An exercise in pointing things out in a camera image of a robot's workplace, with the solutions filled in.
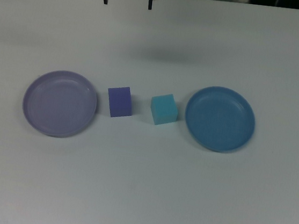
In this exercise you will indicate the purple foam cube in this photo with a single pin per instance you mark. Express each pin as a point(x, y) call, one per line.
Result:
point(120, 102)

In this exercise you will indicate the cyan foam cube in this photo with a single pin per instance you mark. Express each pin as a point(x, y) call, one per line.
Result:
point(163, 110)

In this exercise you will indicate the purple round plate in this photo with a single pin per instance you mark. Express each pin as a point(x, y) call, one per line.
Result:
point(60, 103)

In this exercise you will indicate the blue round plate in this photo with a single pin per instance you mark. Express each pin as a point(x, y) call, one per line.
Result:
point(220, 119)

